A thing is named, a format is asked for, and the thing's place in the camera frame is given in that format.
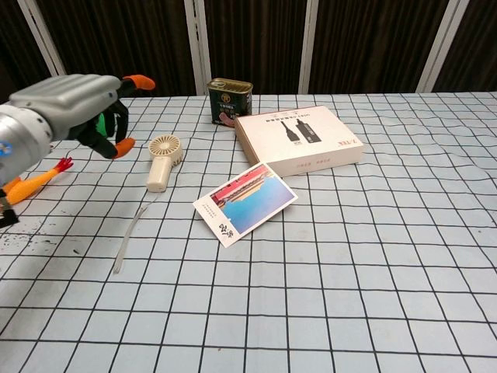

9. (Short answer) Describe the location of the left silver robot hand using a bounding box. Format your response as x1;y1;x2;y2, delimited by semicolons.
8;73;157;160

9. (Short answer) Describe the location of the beige handheld fan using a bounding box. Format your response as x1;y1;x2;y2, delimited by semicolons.
145;134;185;193

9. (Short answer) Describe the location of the green ball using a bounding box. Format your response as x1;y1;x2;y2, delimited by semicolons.
95;111;109;138

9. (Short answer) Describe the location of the dark slatted screen panel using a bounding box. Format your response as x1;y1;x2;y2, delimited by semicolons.
36;0;197;99
308;0;452;95
0;0;60;105
432;0;497;94
204;0;310;96

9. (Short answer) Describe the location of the yellow rubber chicken toy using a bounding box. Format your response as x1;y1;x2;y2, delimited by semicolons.
2;156;75;206

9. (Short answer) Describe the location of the dark green luncheon meat can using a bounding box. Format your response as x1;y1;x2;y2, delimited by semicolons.
207;77;255;128

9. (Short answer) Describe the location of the postcard with red building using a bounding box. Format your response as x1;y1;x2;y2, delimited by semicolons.
192;162;300;249

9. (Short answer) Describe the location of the white flat cardboard box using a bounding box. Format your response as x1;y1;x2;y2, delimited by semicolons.
234;104;366;178

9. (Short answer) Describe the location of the white black grid tablecloth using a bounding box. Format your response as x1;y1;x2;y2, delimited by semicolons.
0;92;497;373

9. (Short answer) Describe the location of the white screen frame post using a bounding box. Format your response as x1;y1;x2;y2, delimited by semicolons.
416;0;461;94
183;0;213;96
16;0;68;78
298;0;321;95

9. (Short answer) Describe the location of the white fan wrist strap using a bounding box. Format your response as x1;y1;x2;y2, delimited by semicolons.
112;191;161;276

